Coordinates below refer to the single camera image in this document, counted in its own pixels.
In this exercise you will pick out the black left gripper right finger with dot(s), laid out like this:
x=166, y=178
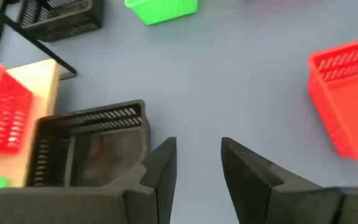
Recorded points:
x=253, y=193

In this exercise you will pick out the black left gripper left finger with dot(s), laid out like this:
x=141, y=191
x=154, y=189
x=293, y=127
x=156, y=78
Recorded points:
x=157, y=186

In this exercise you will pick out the black slotted plastic basket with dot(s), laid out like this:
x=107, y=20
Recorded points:
x=95, y=12
x=104, y=149

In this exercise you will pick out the wooden shelf board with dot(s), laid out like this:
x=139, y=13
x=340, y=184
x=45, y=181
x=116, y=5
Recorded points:
x=42, y=84

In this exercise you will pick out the blue grey table mat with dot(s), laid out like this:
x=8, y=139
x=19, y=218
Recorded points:
x=228, y=77

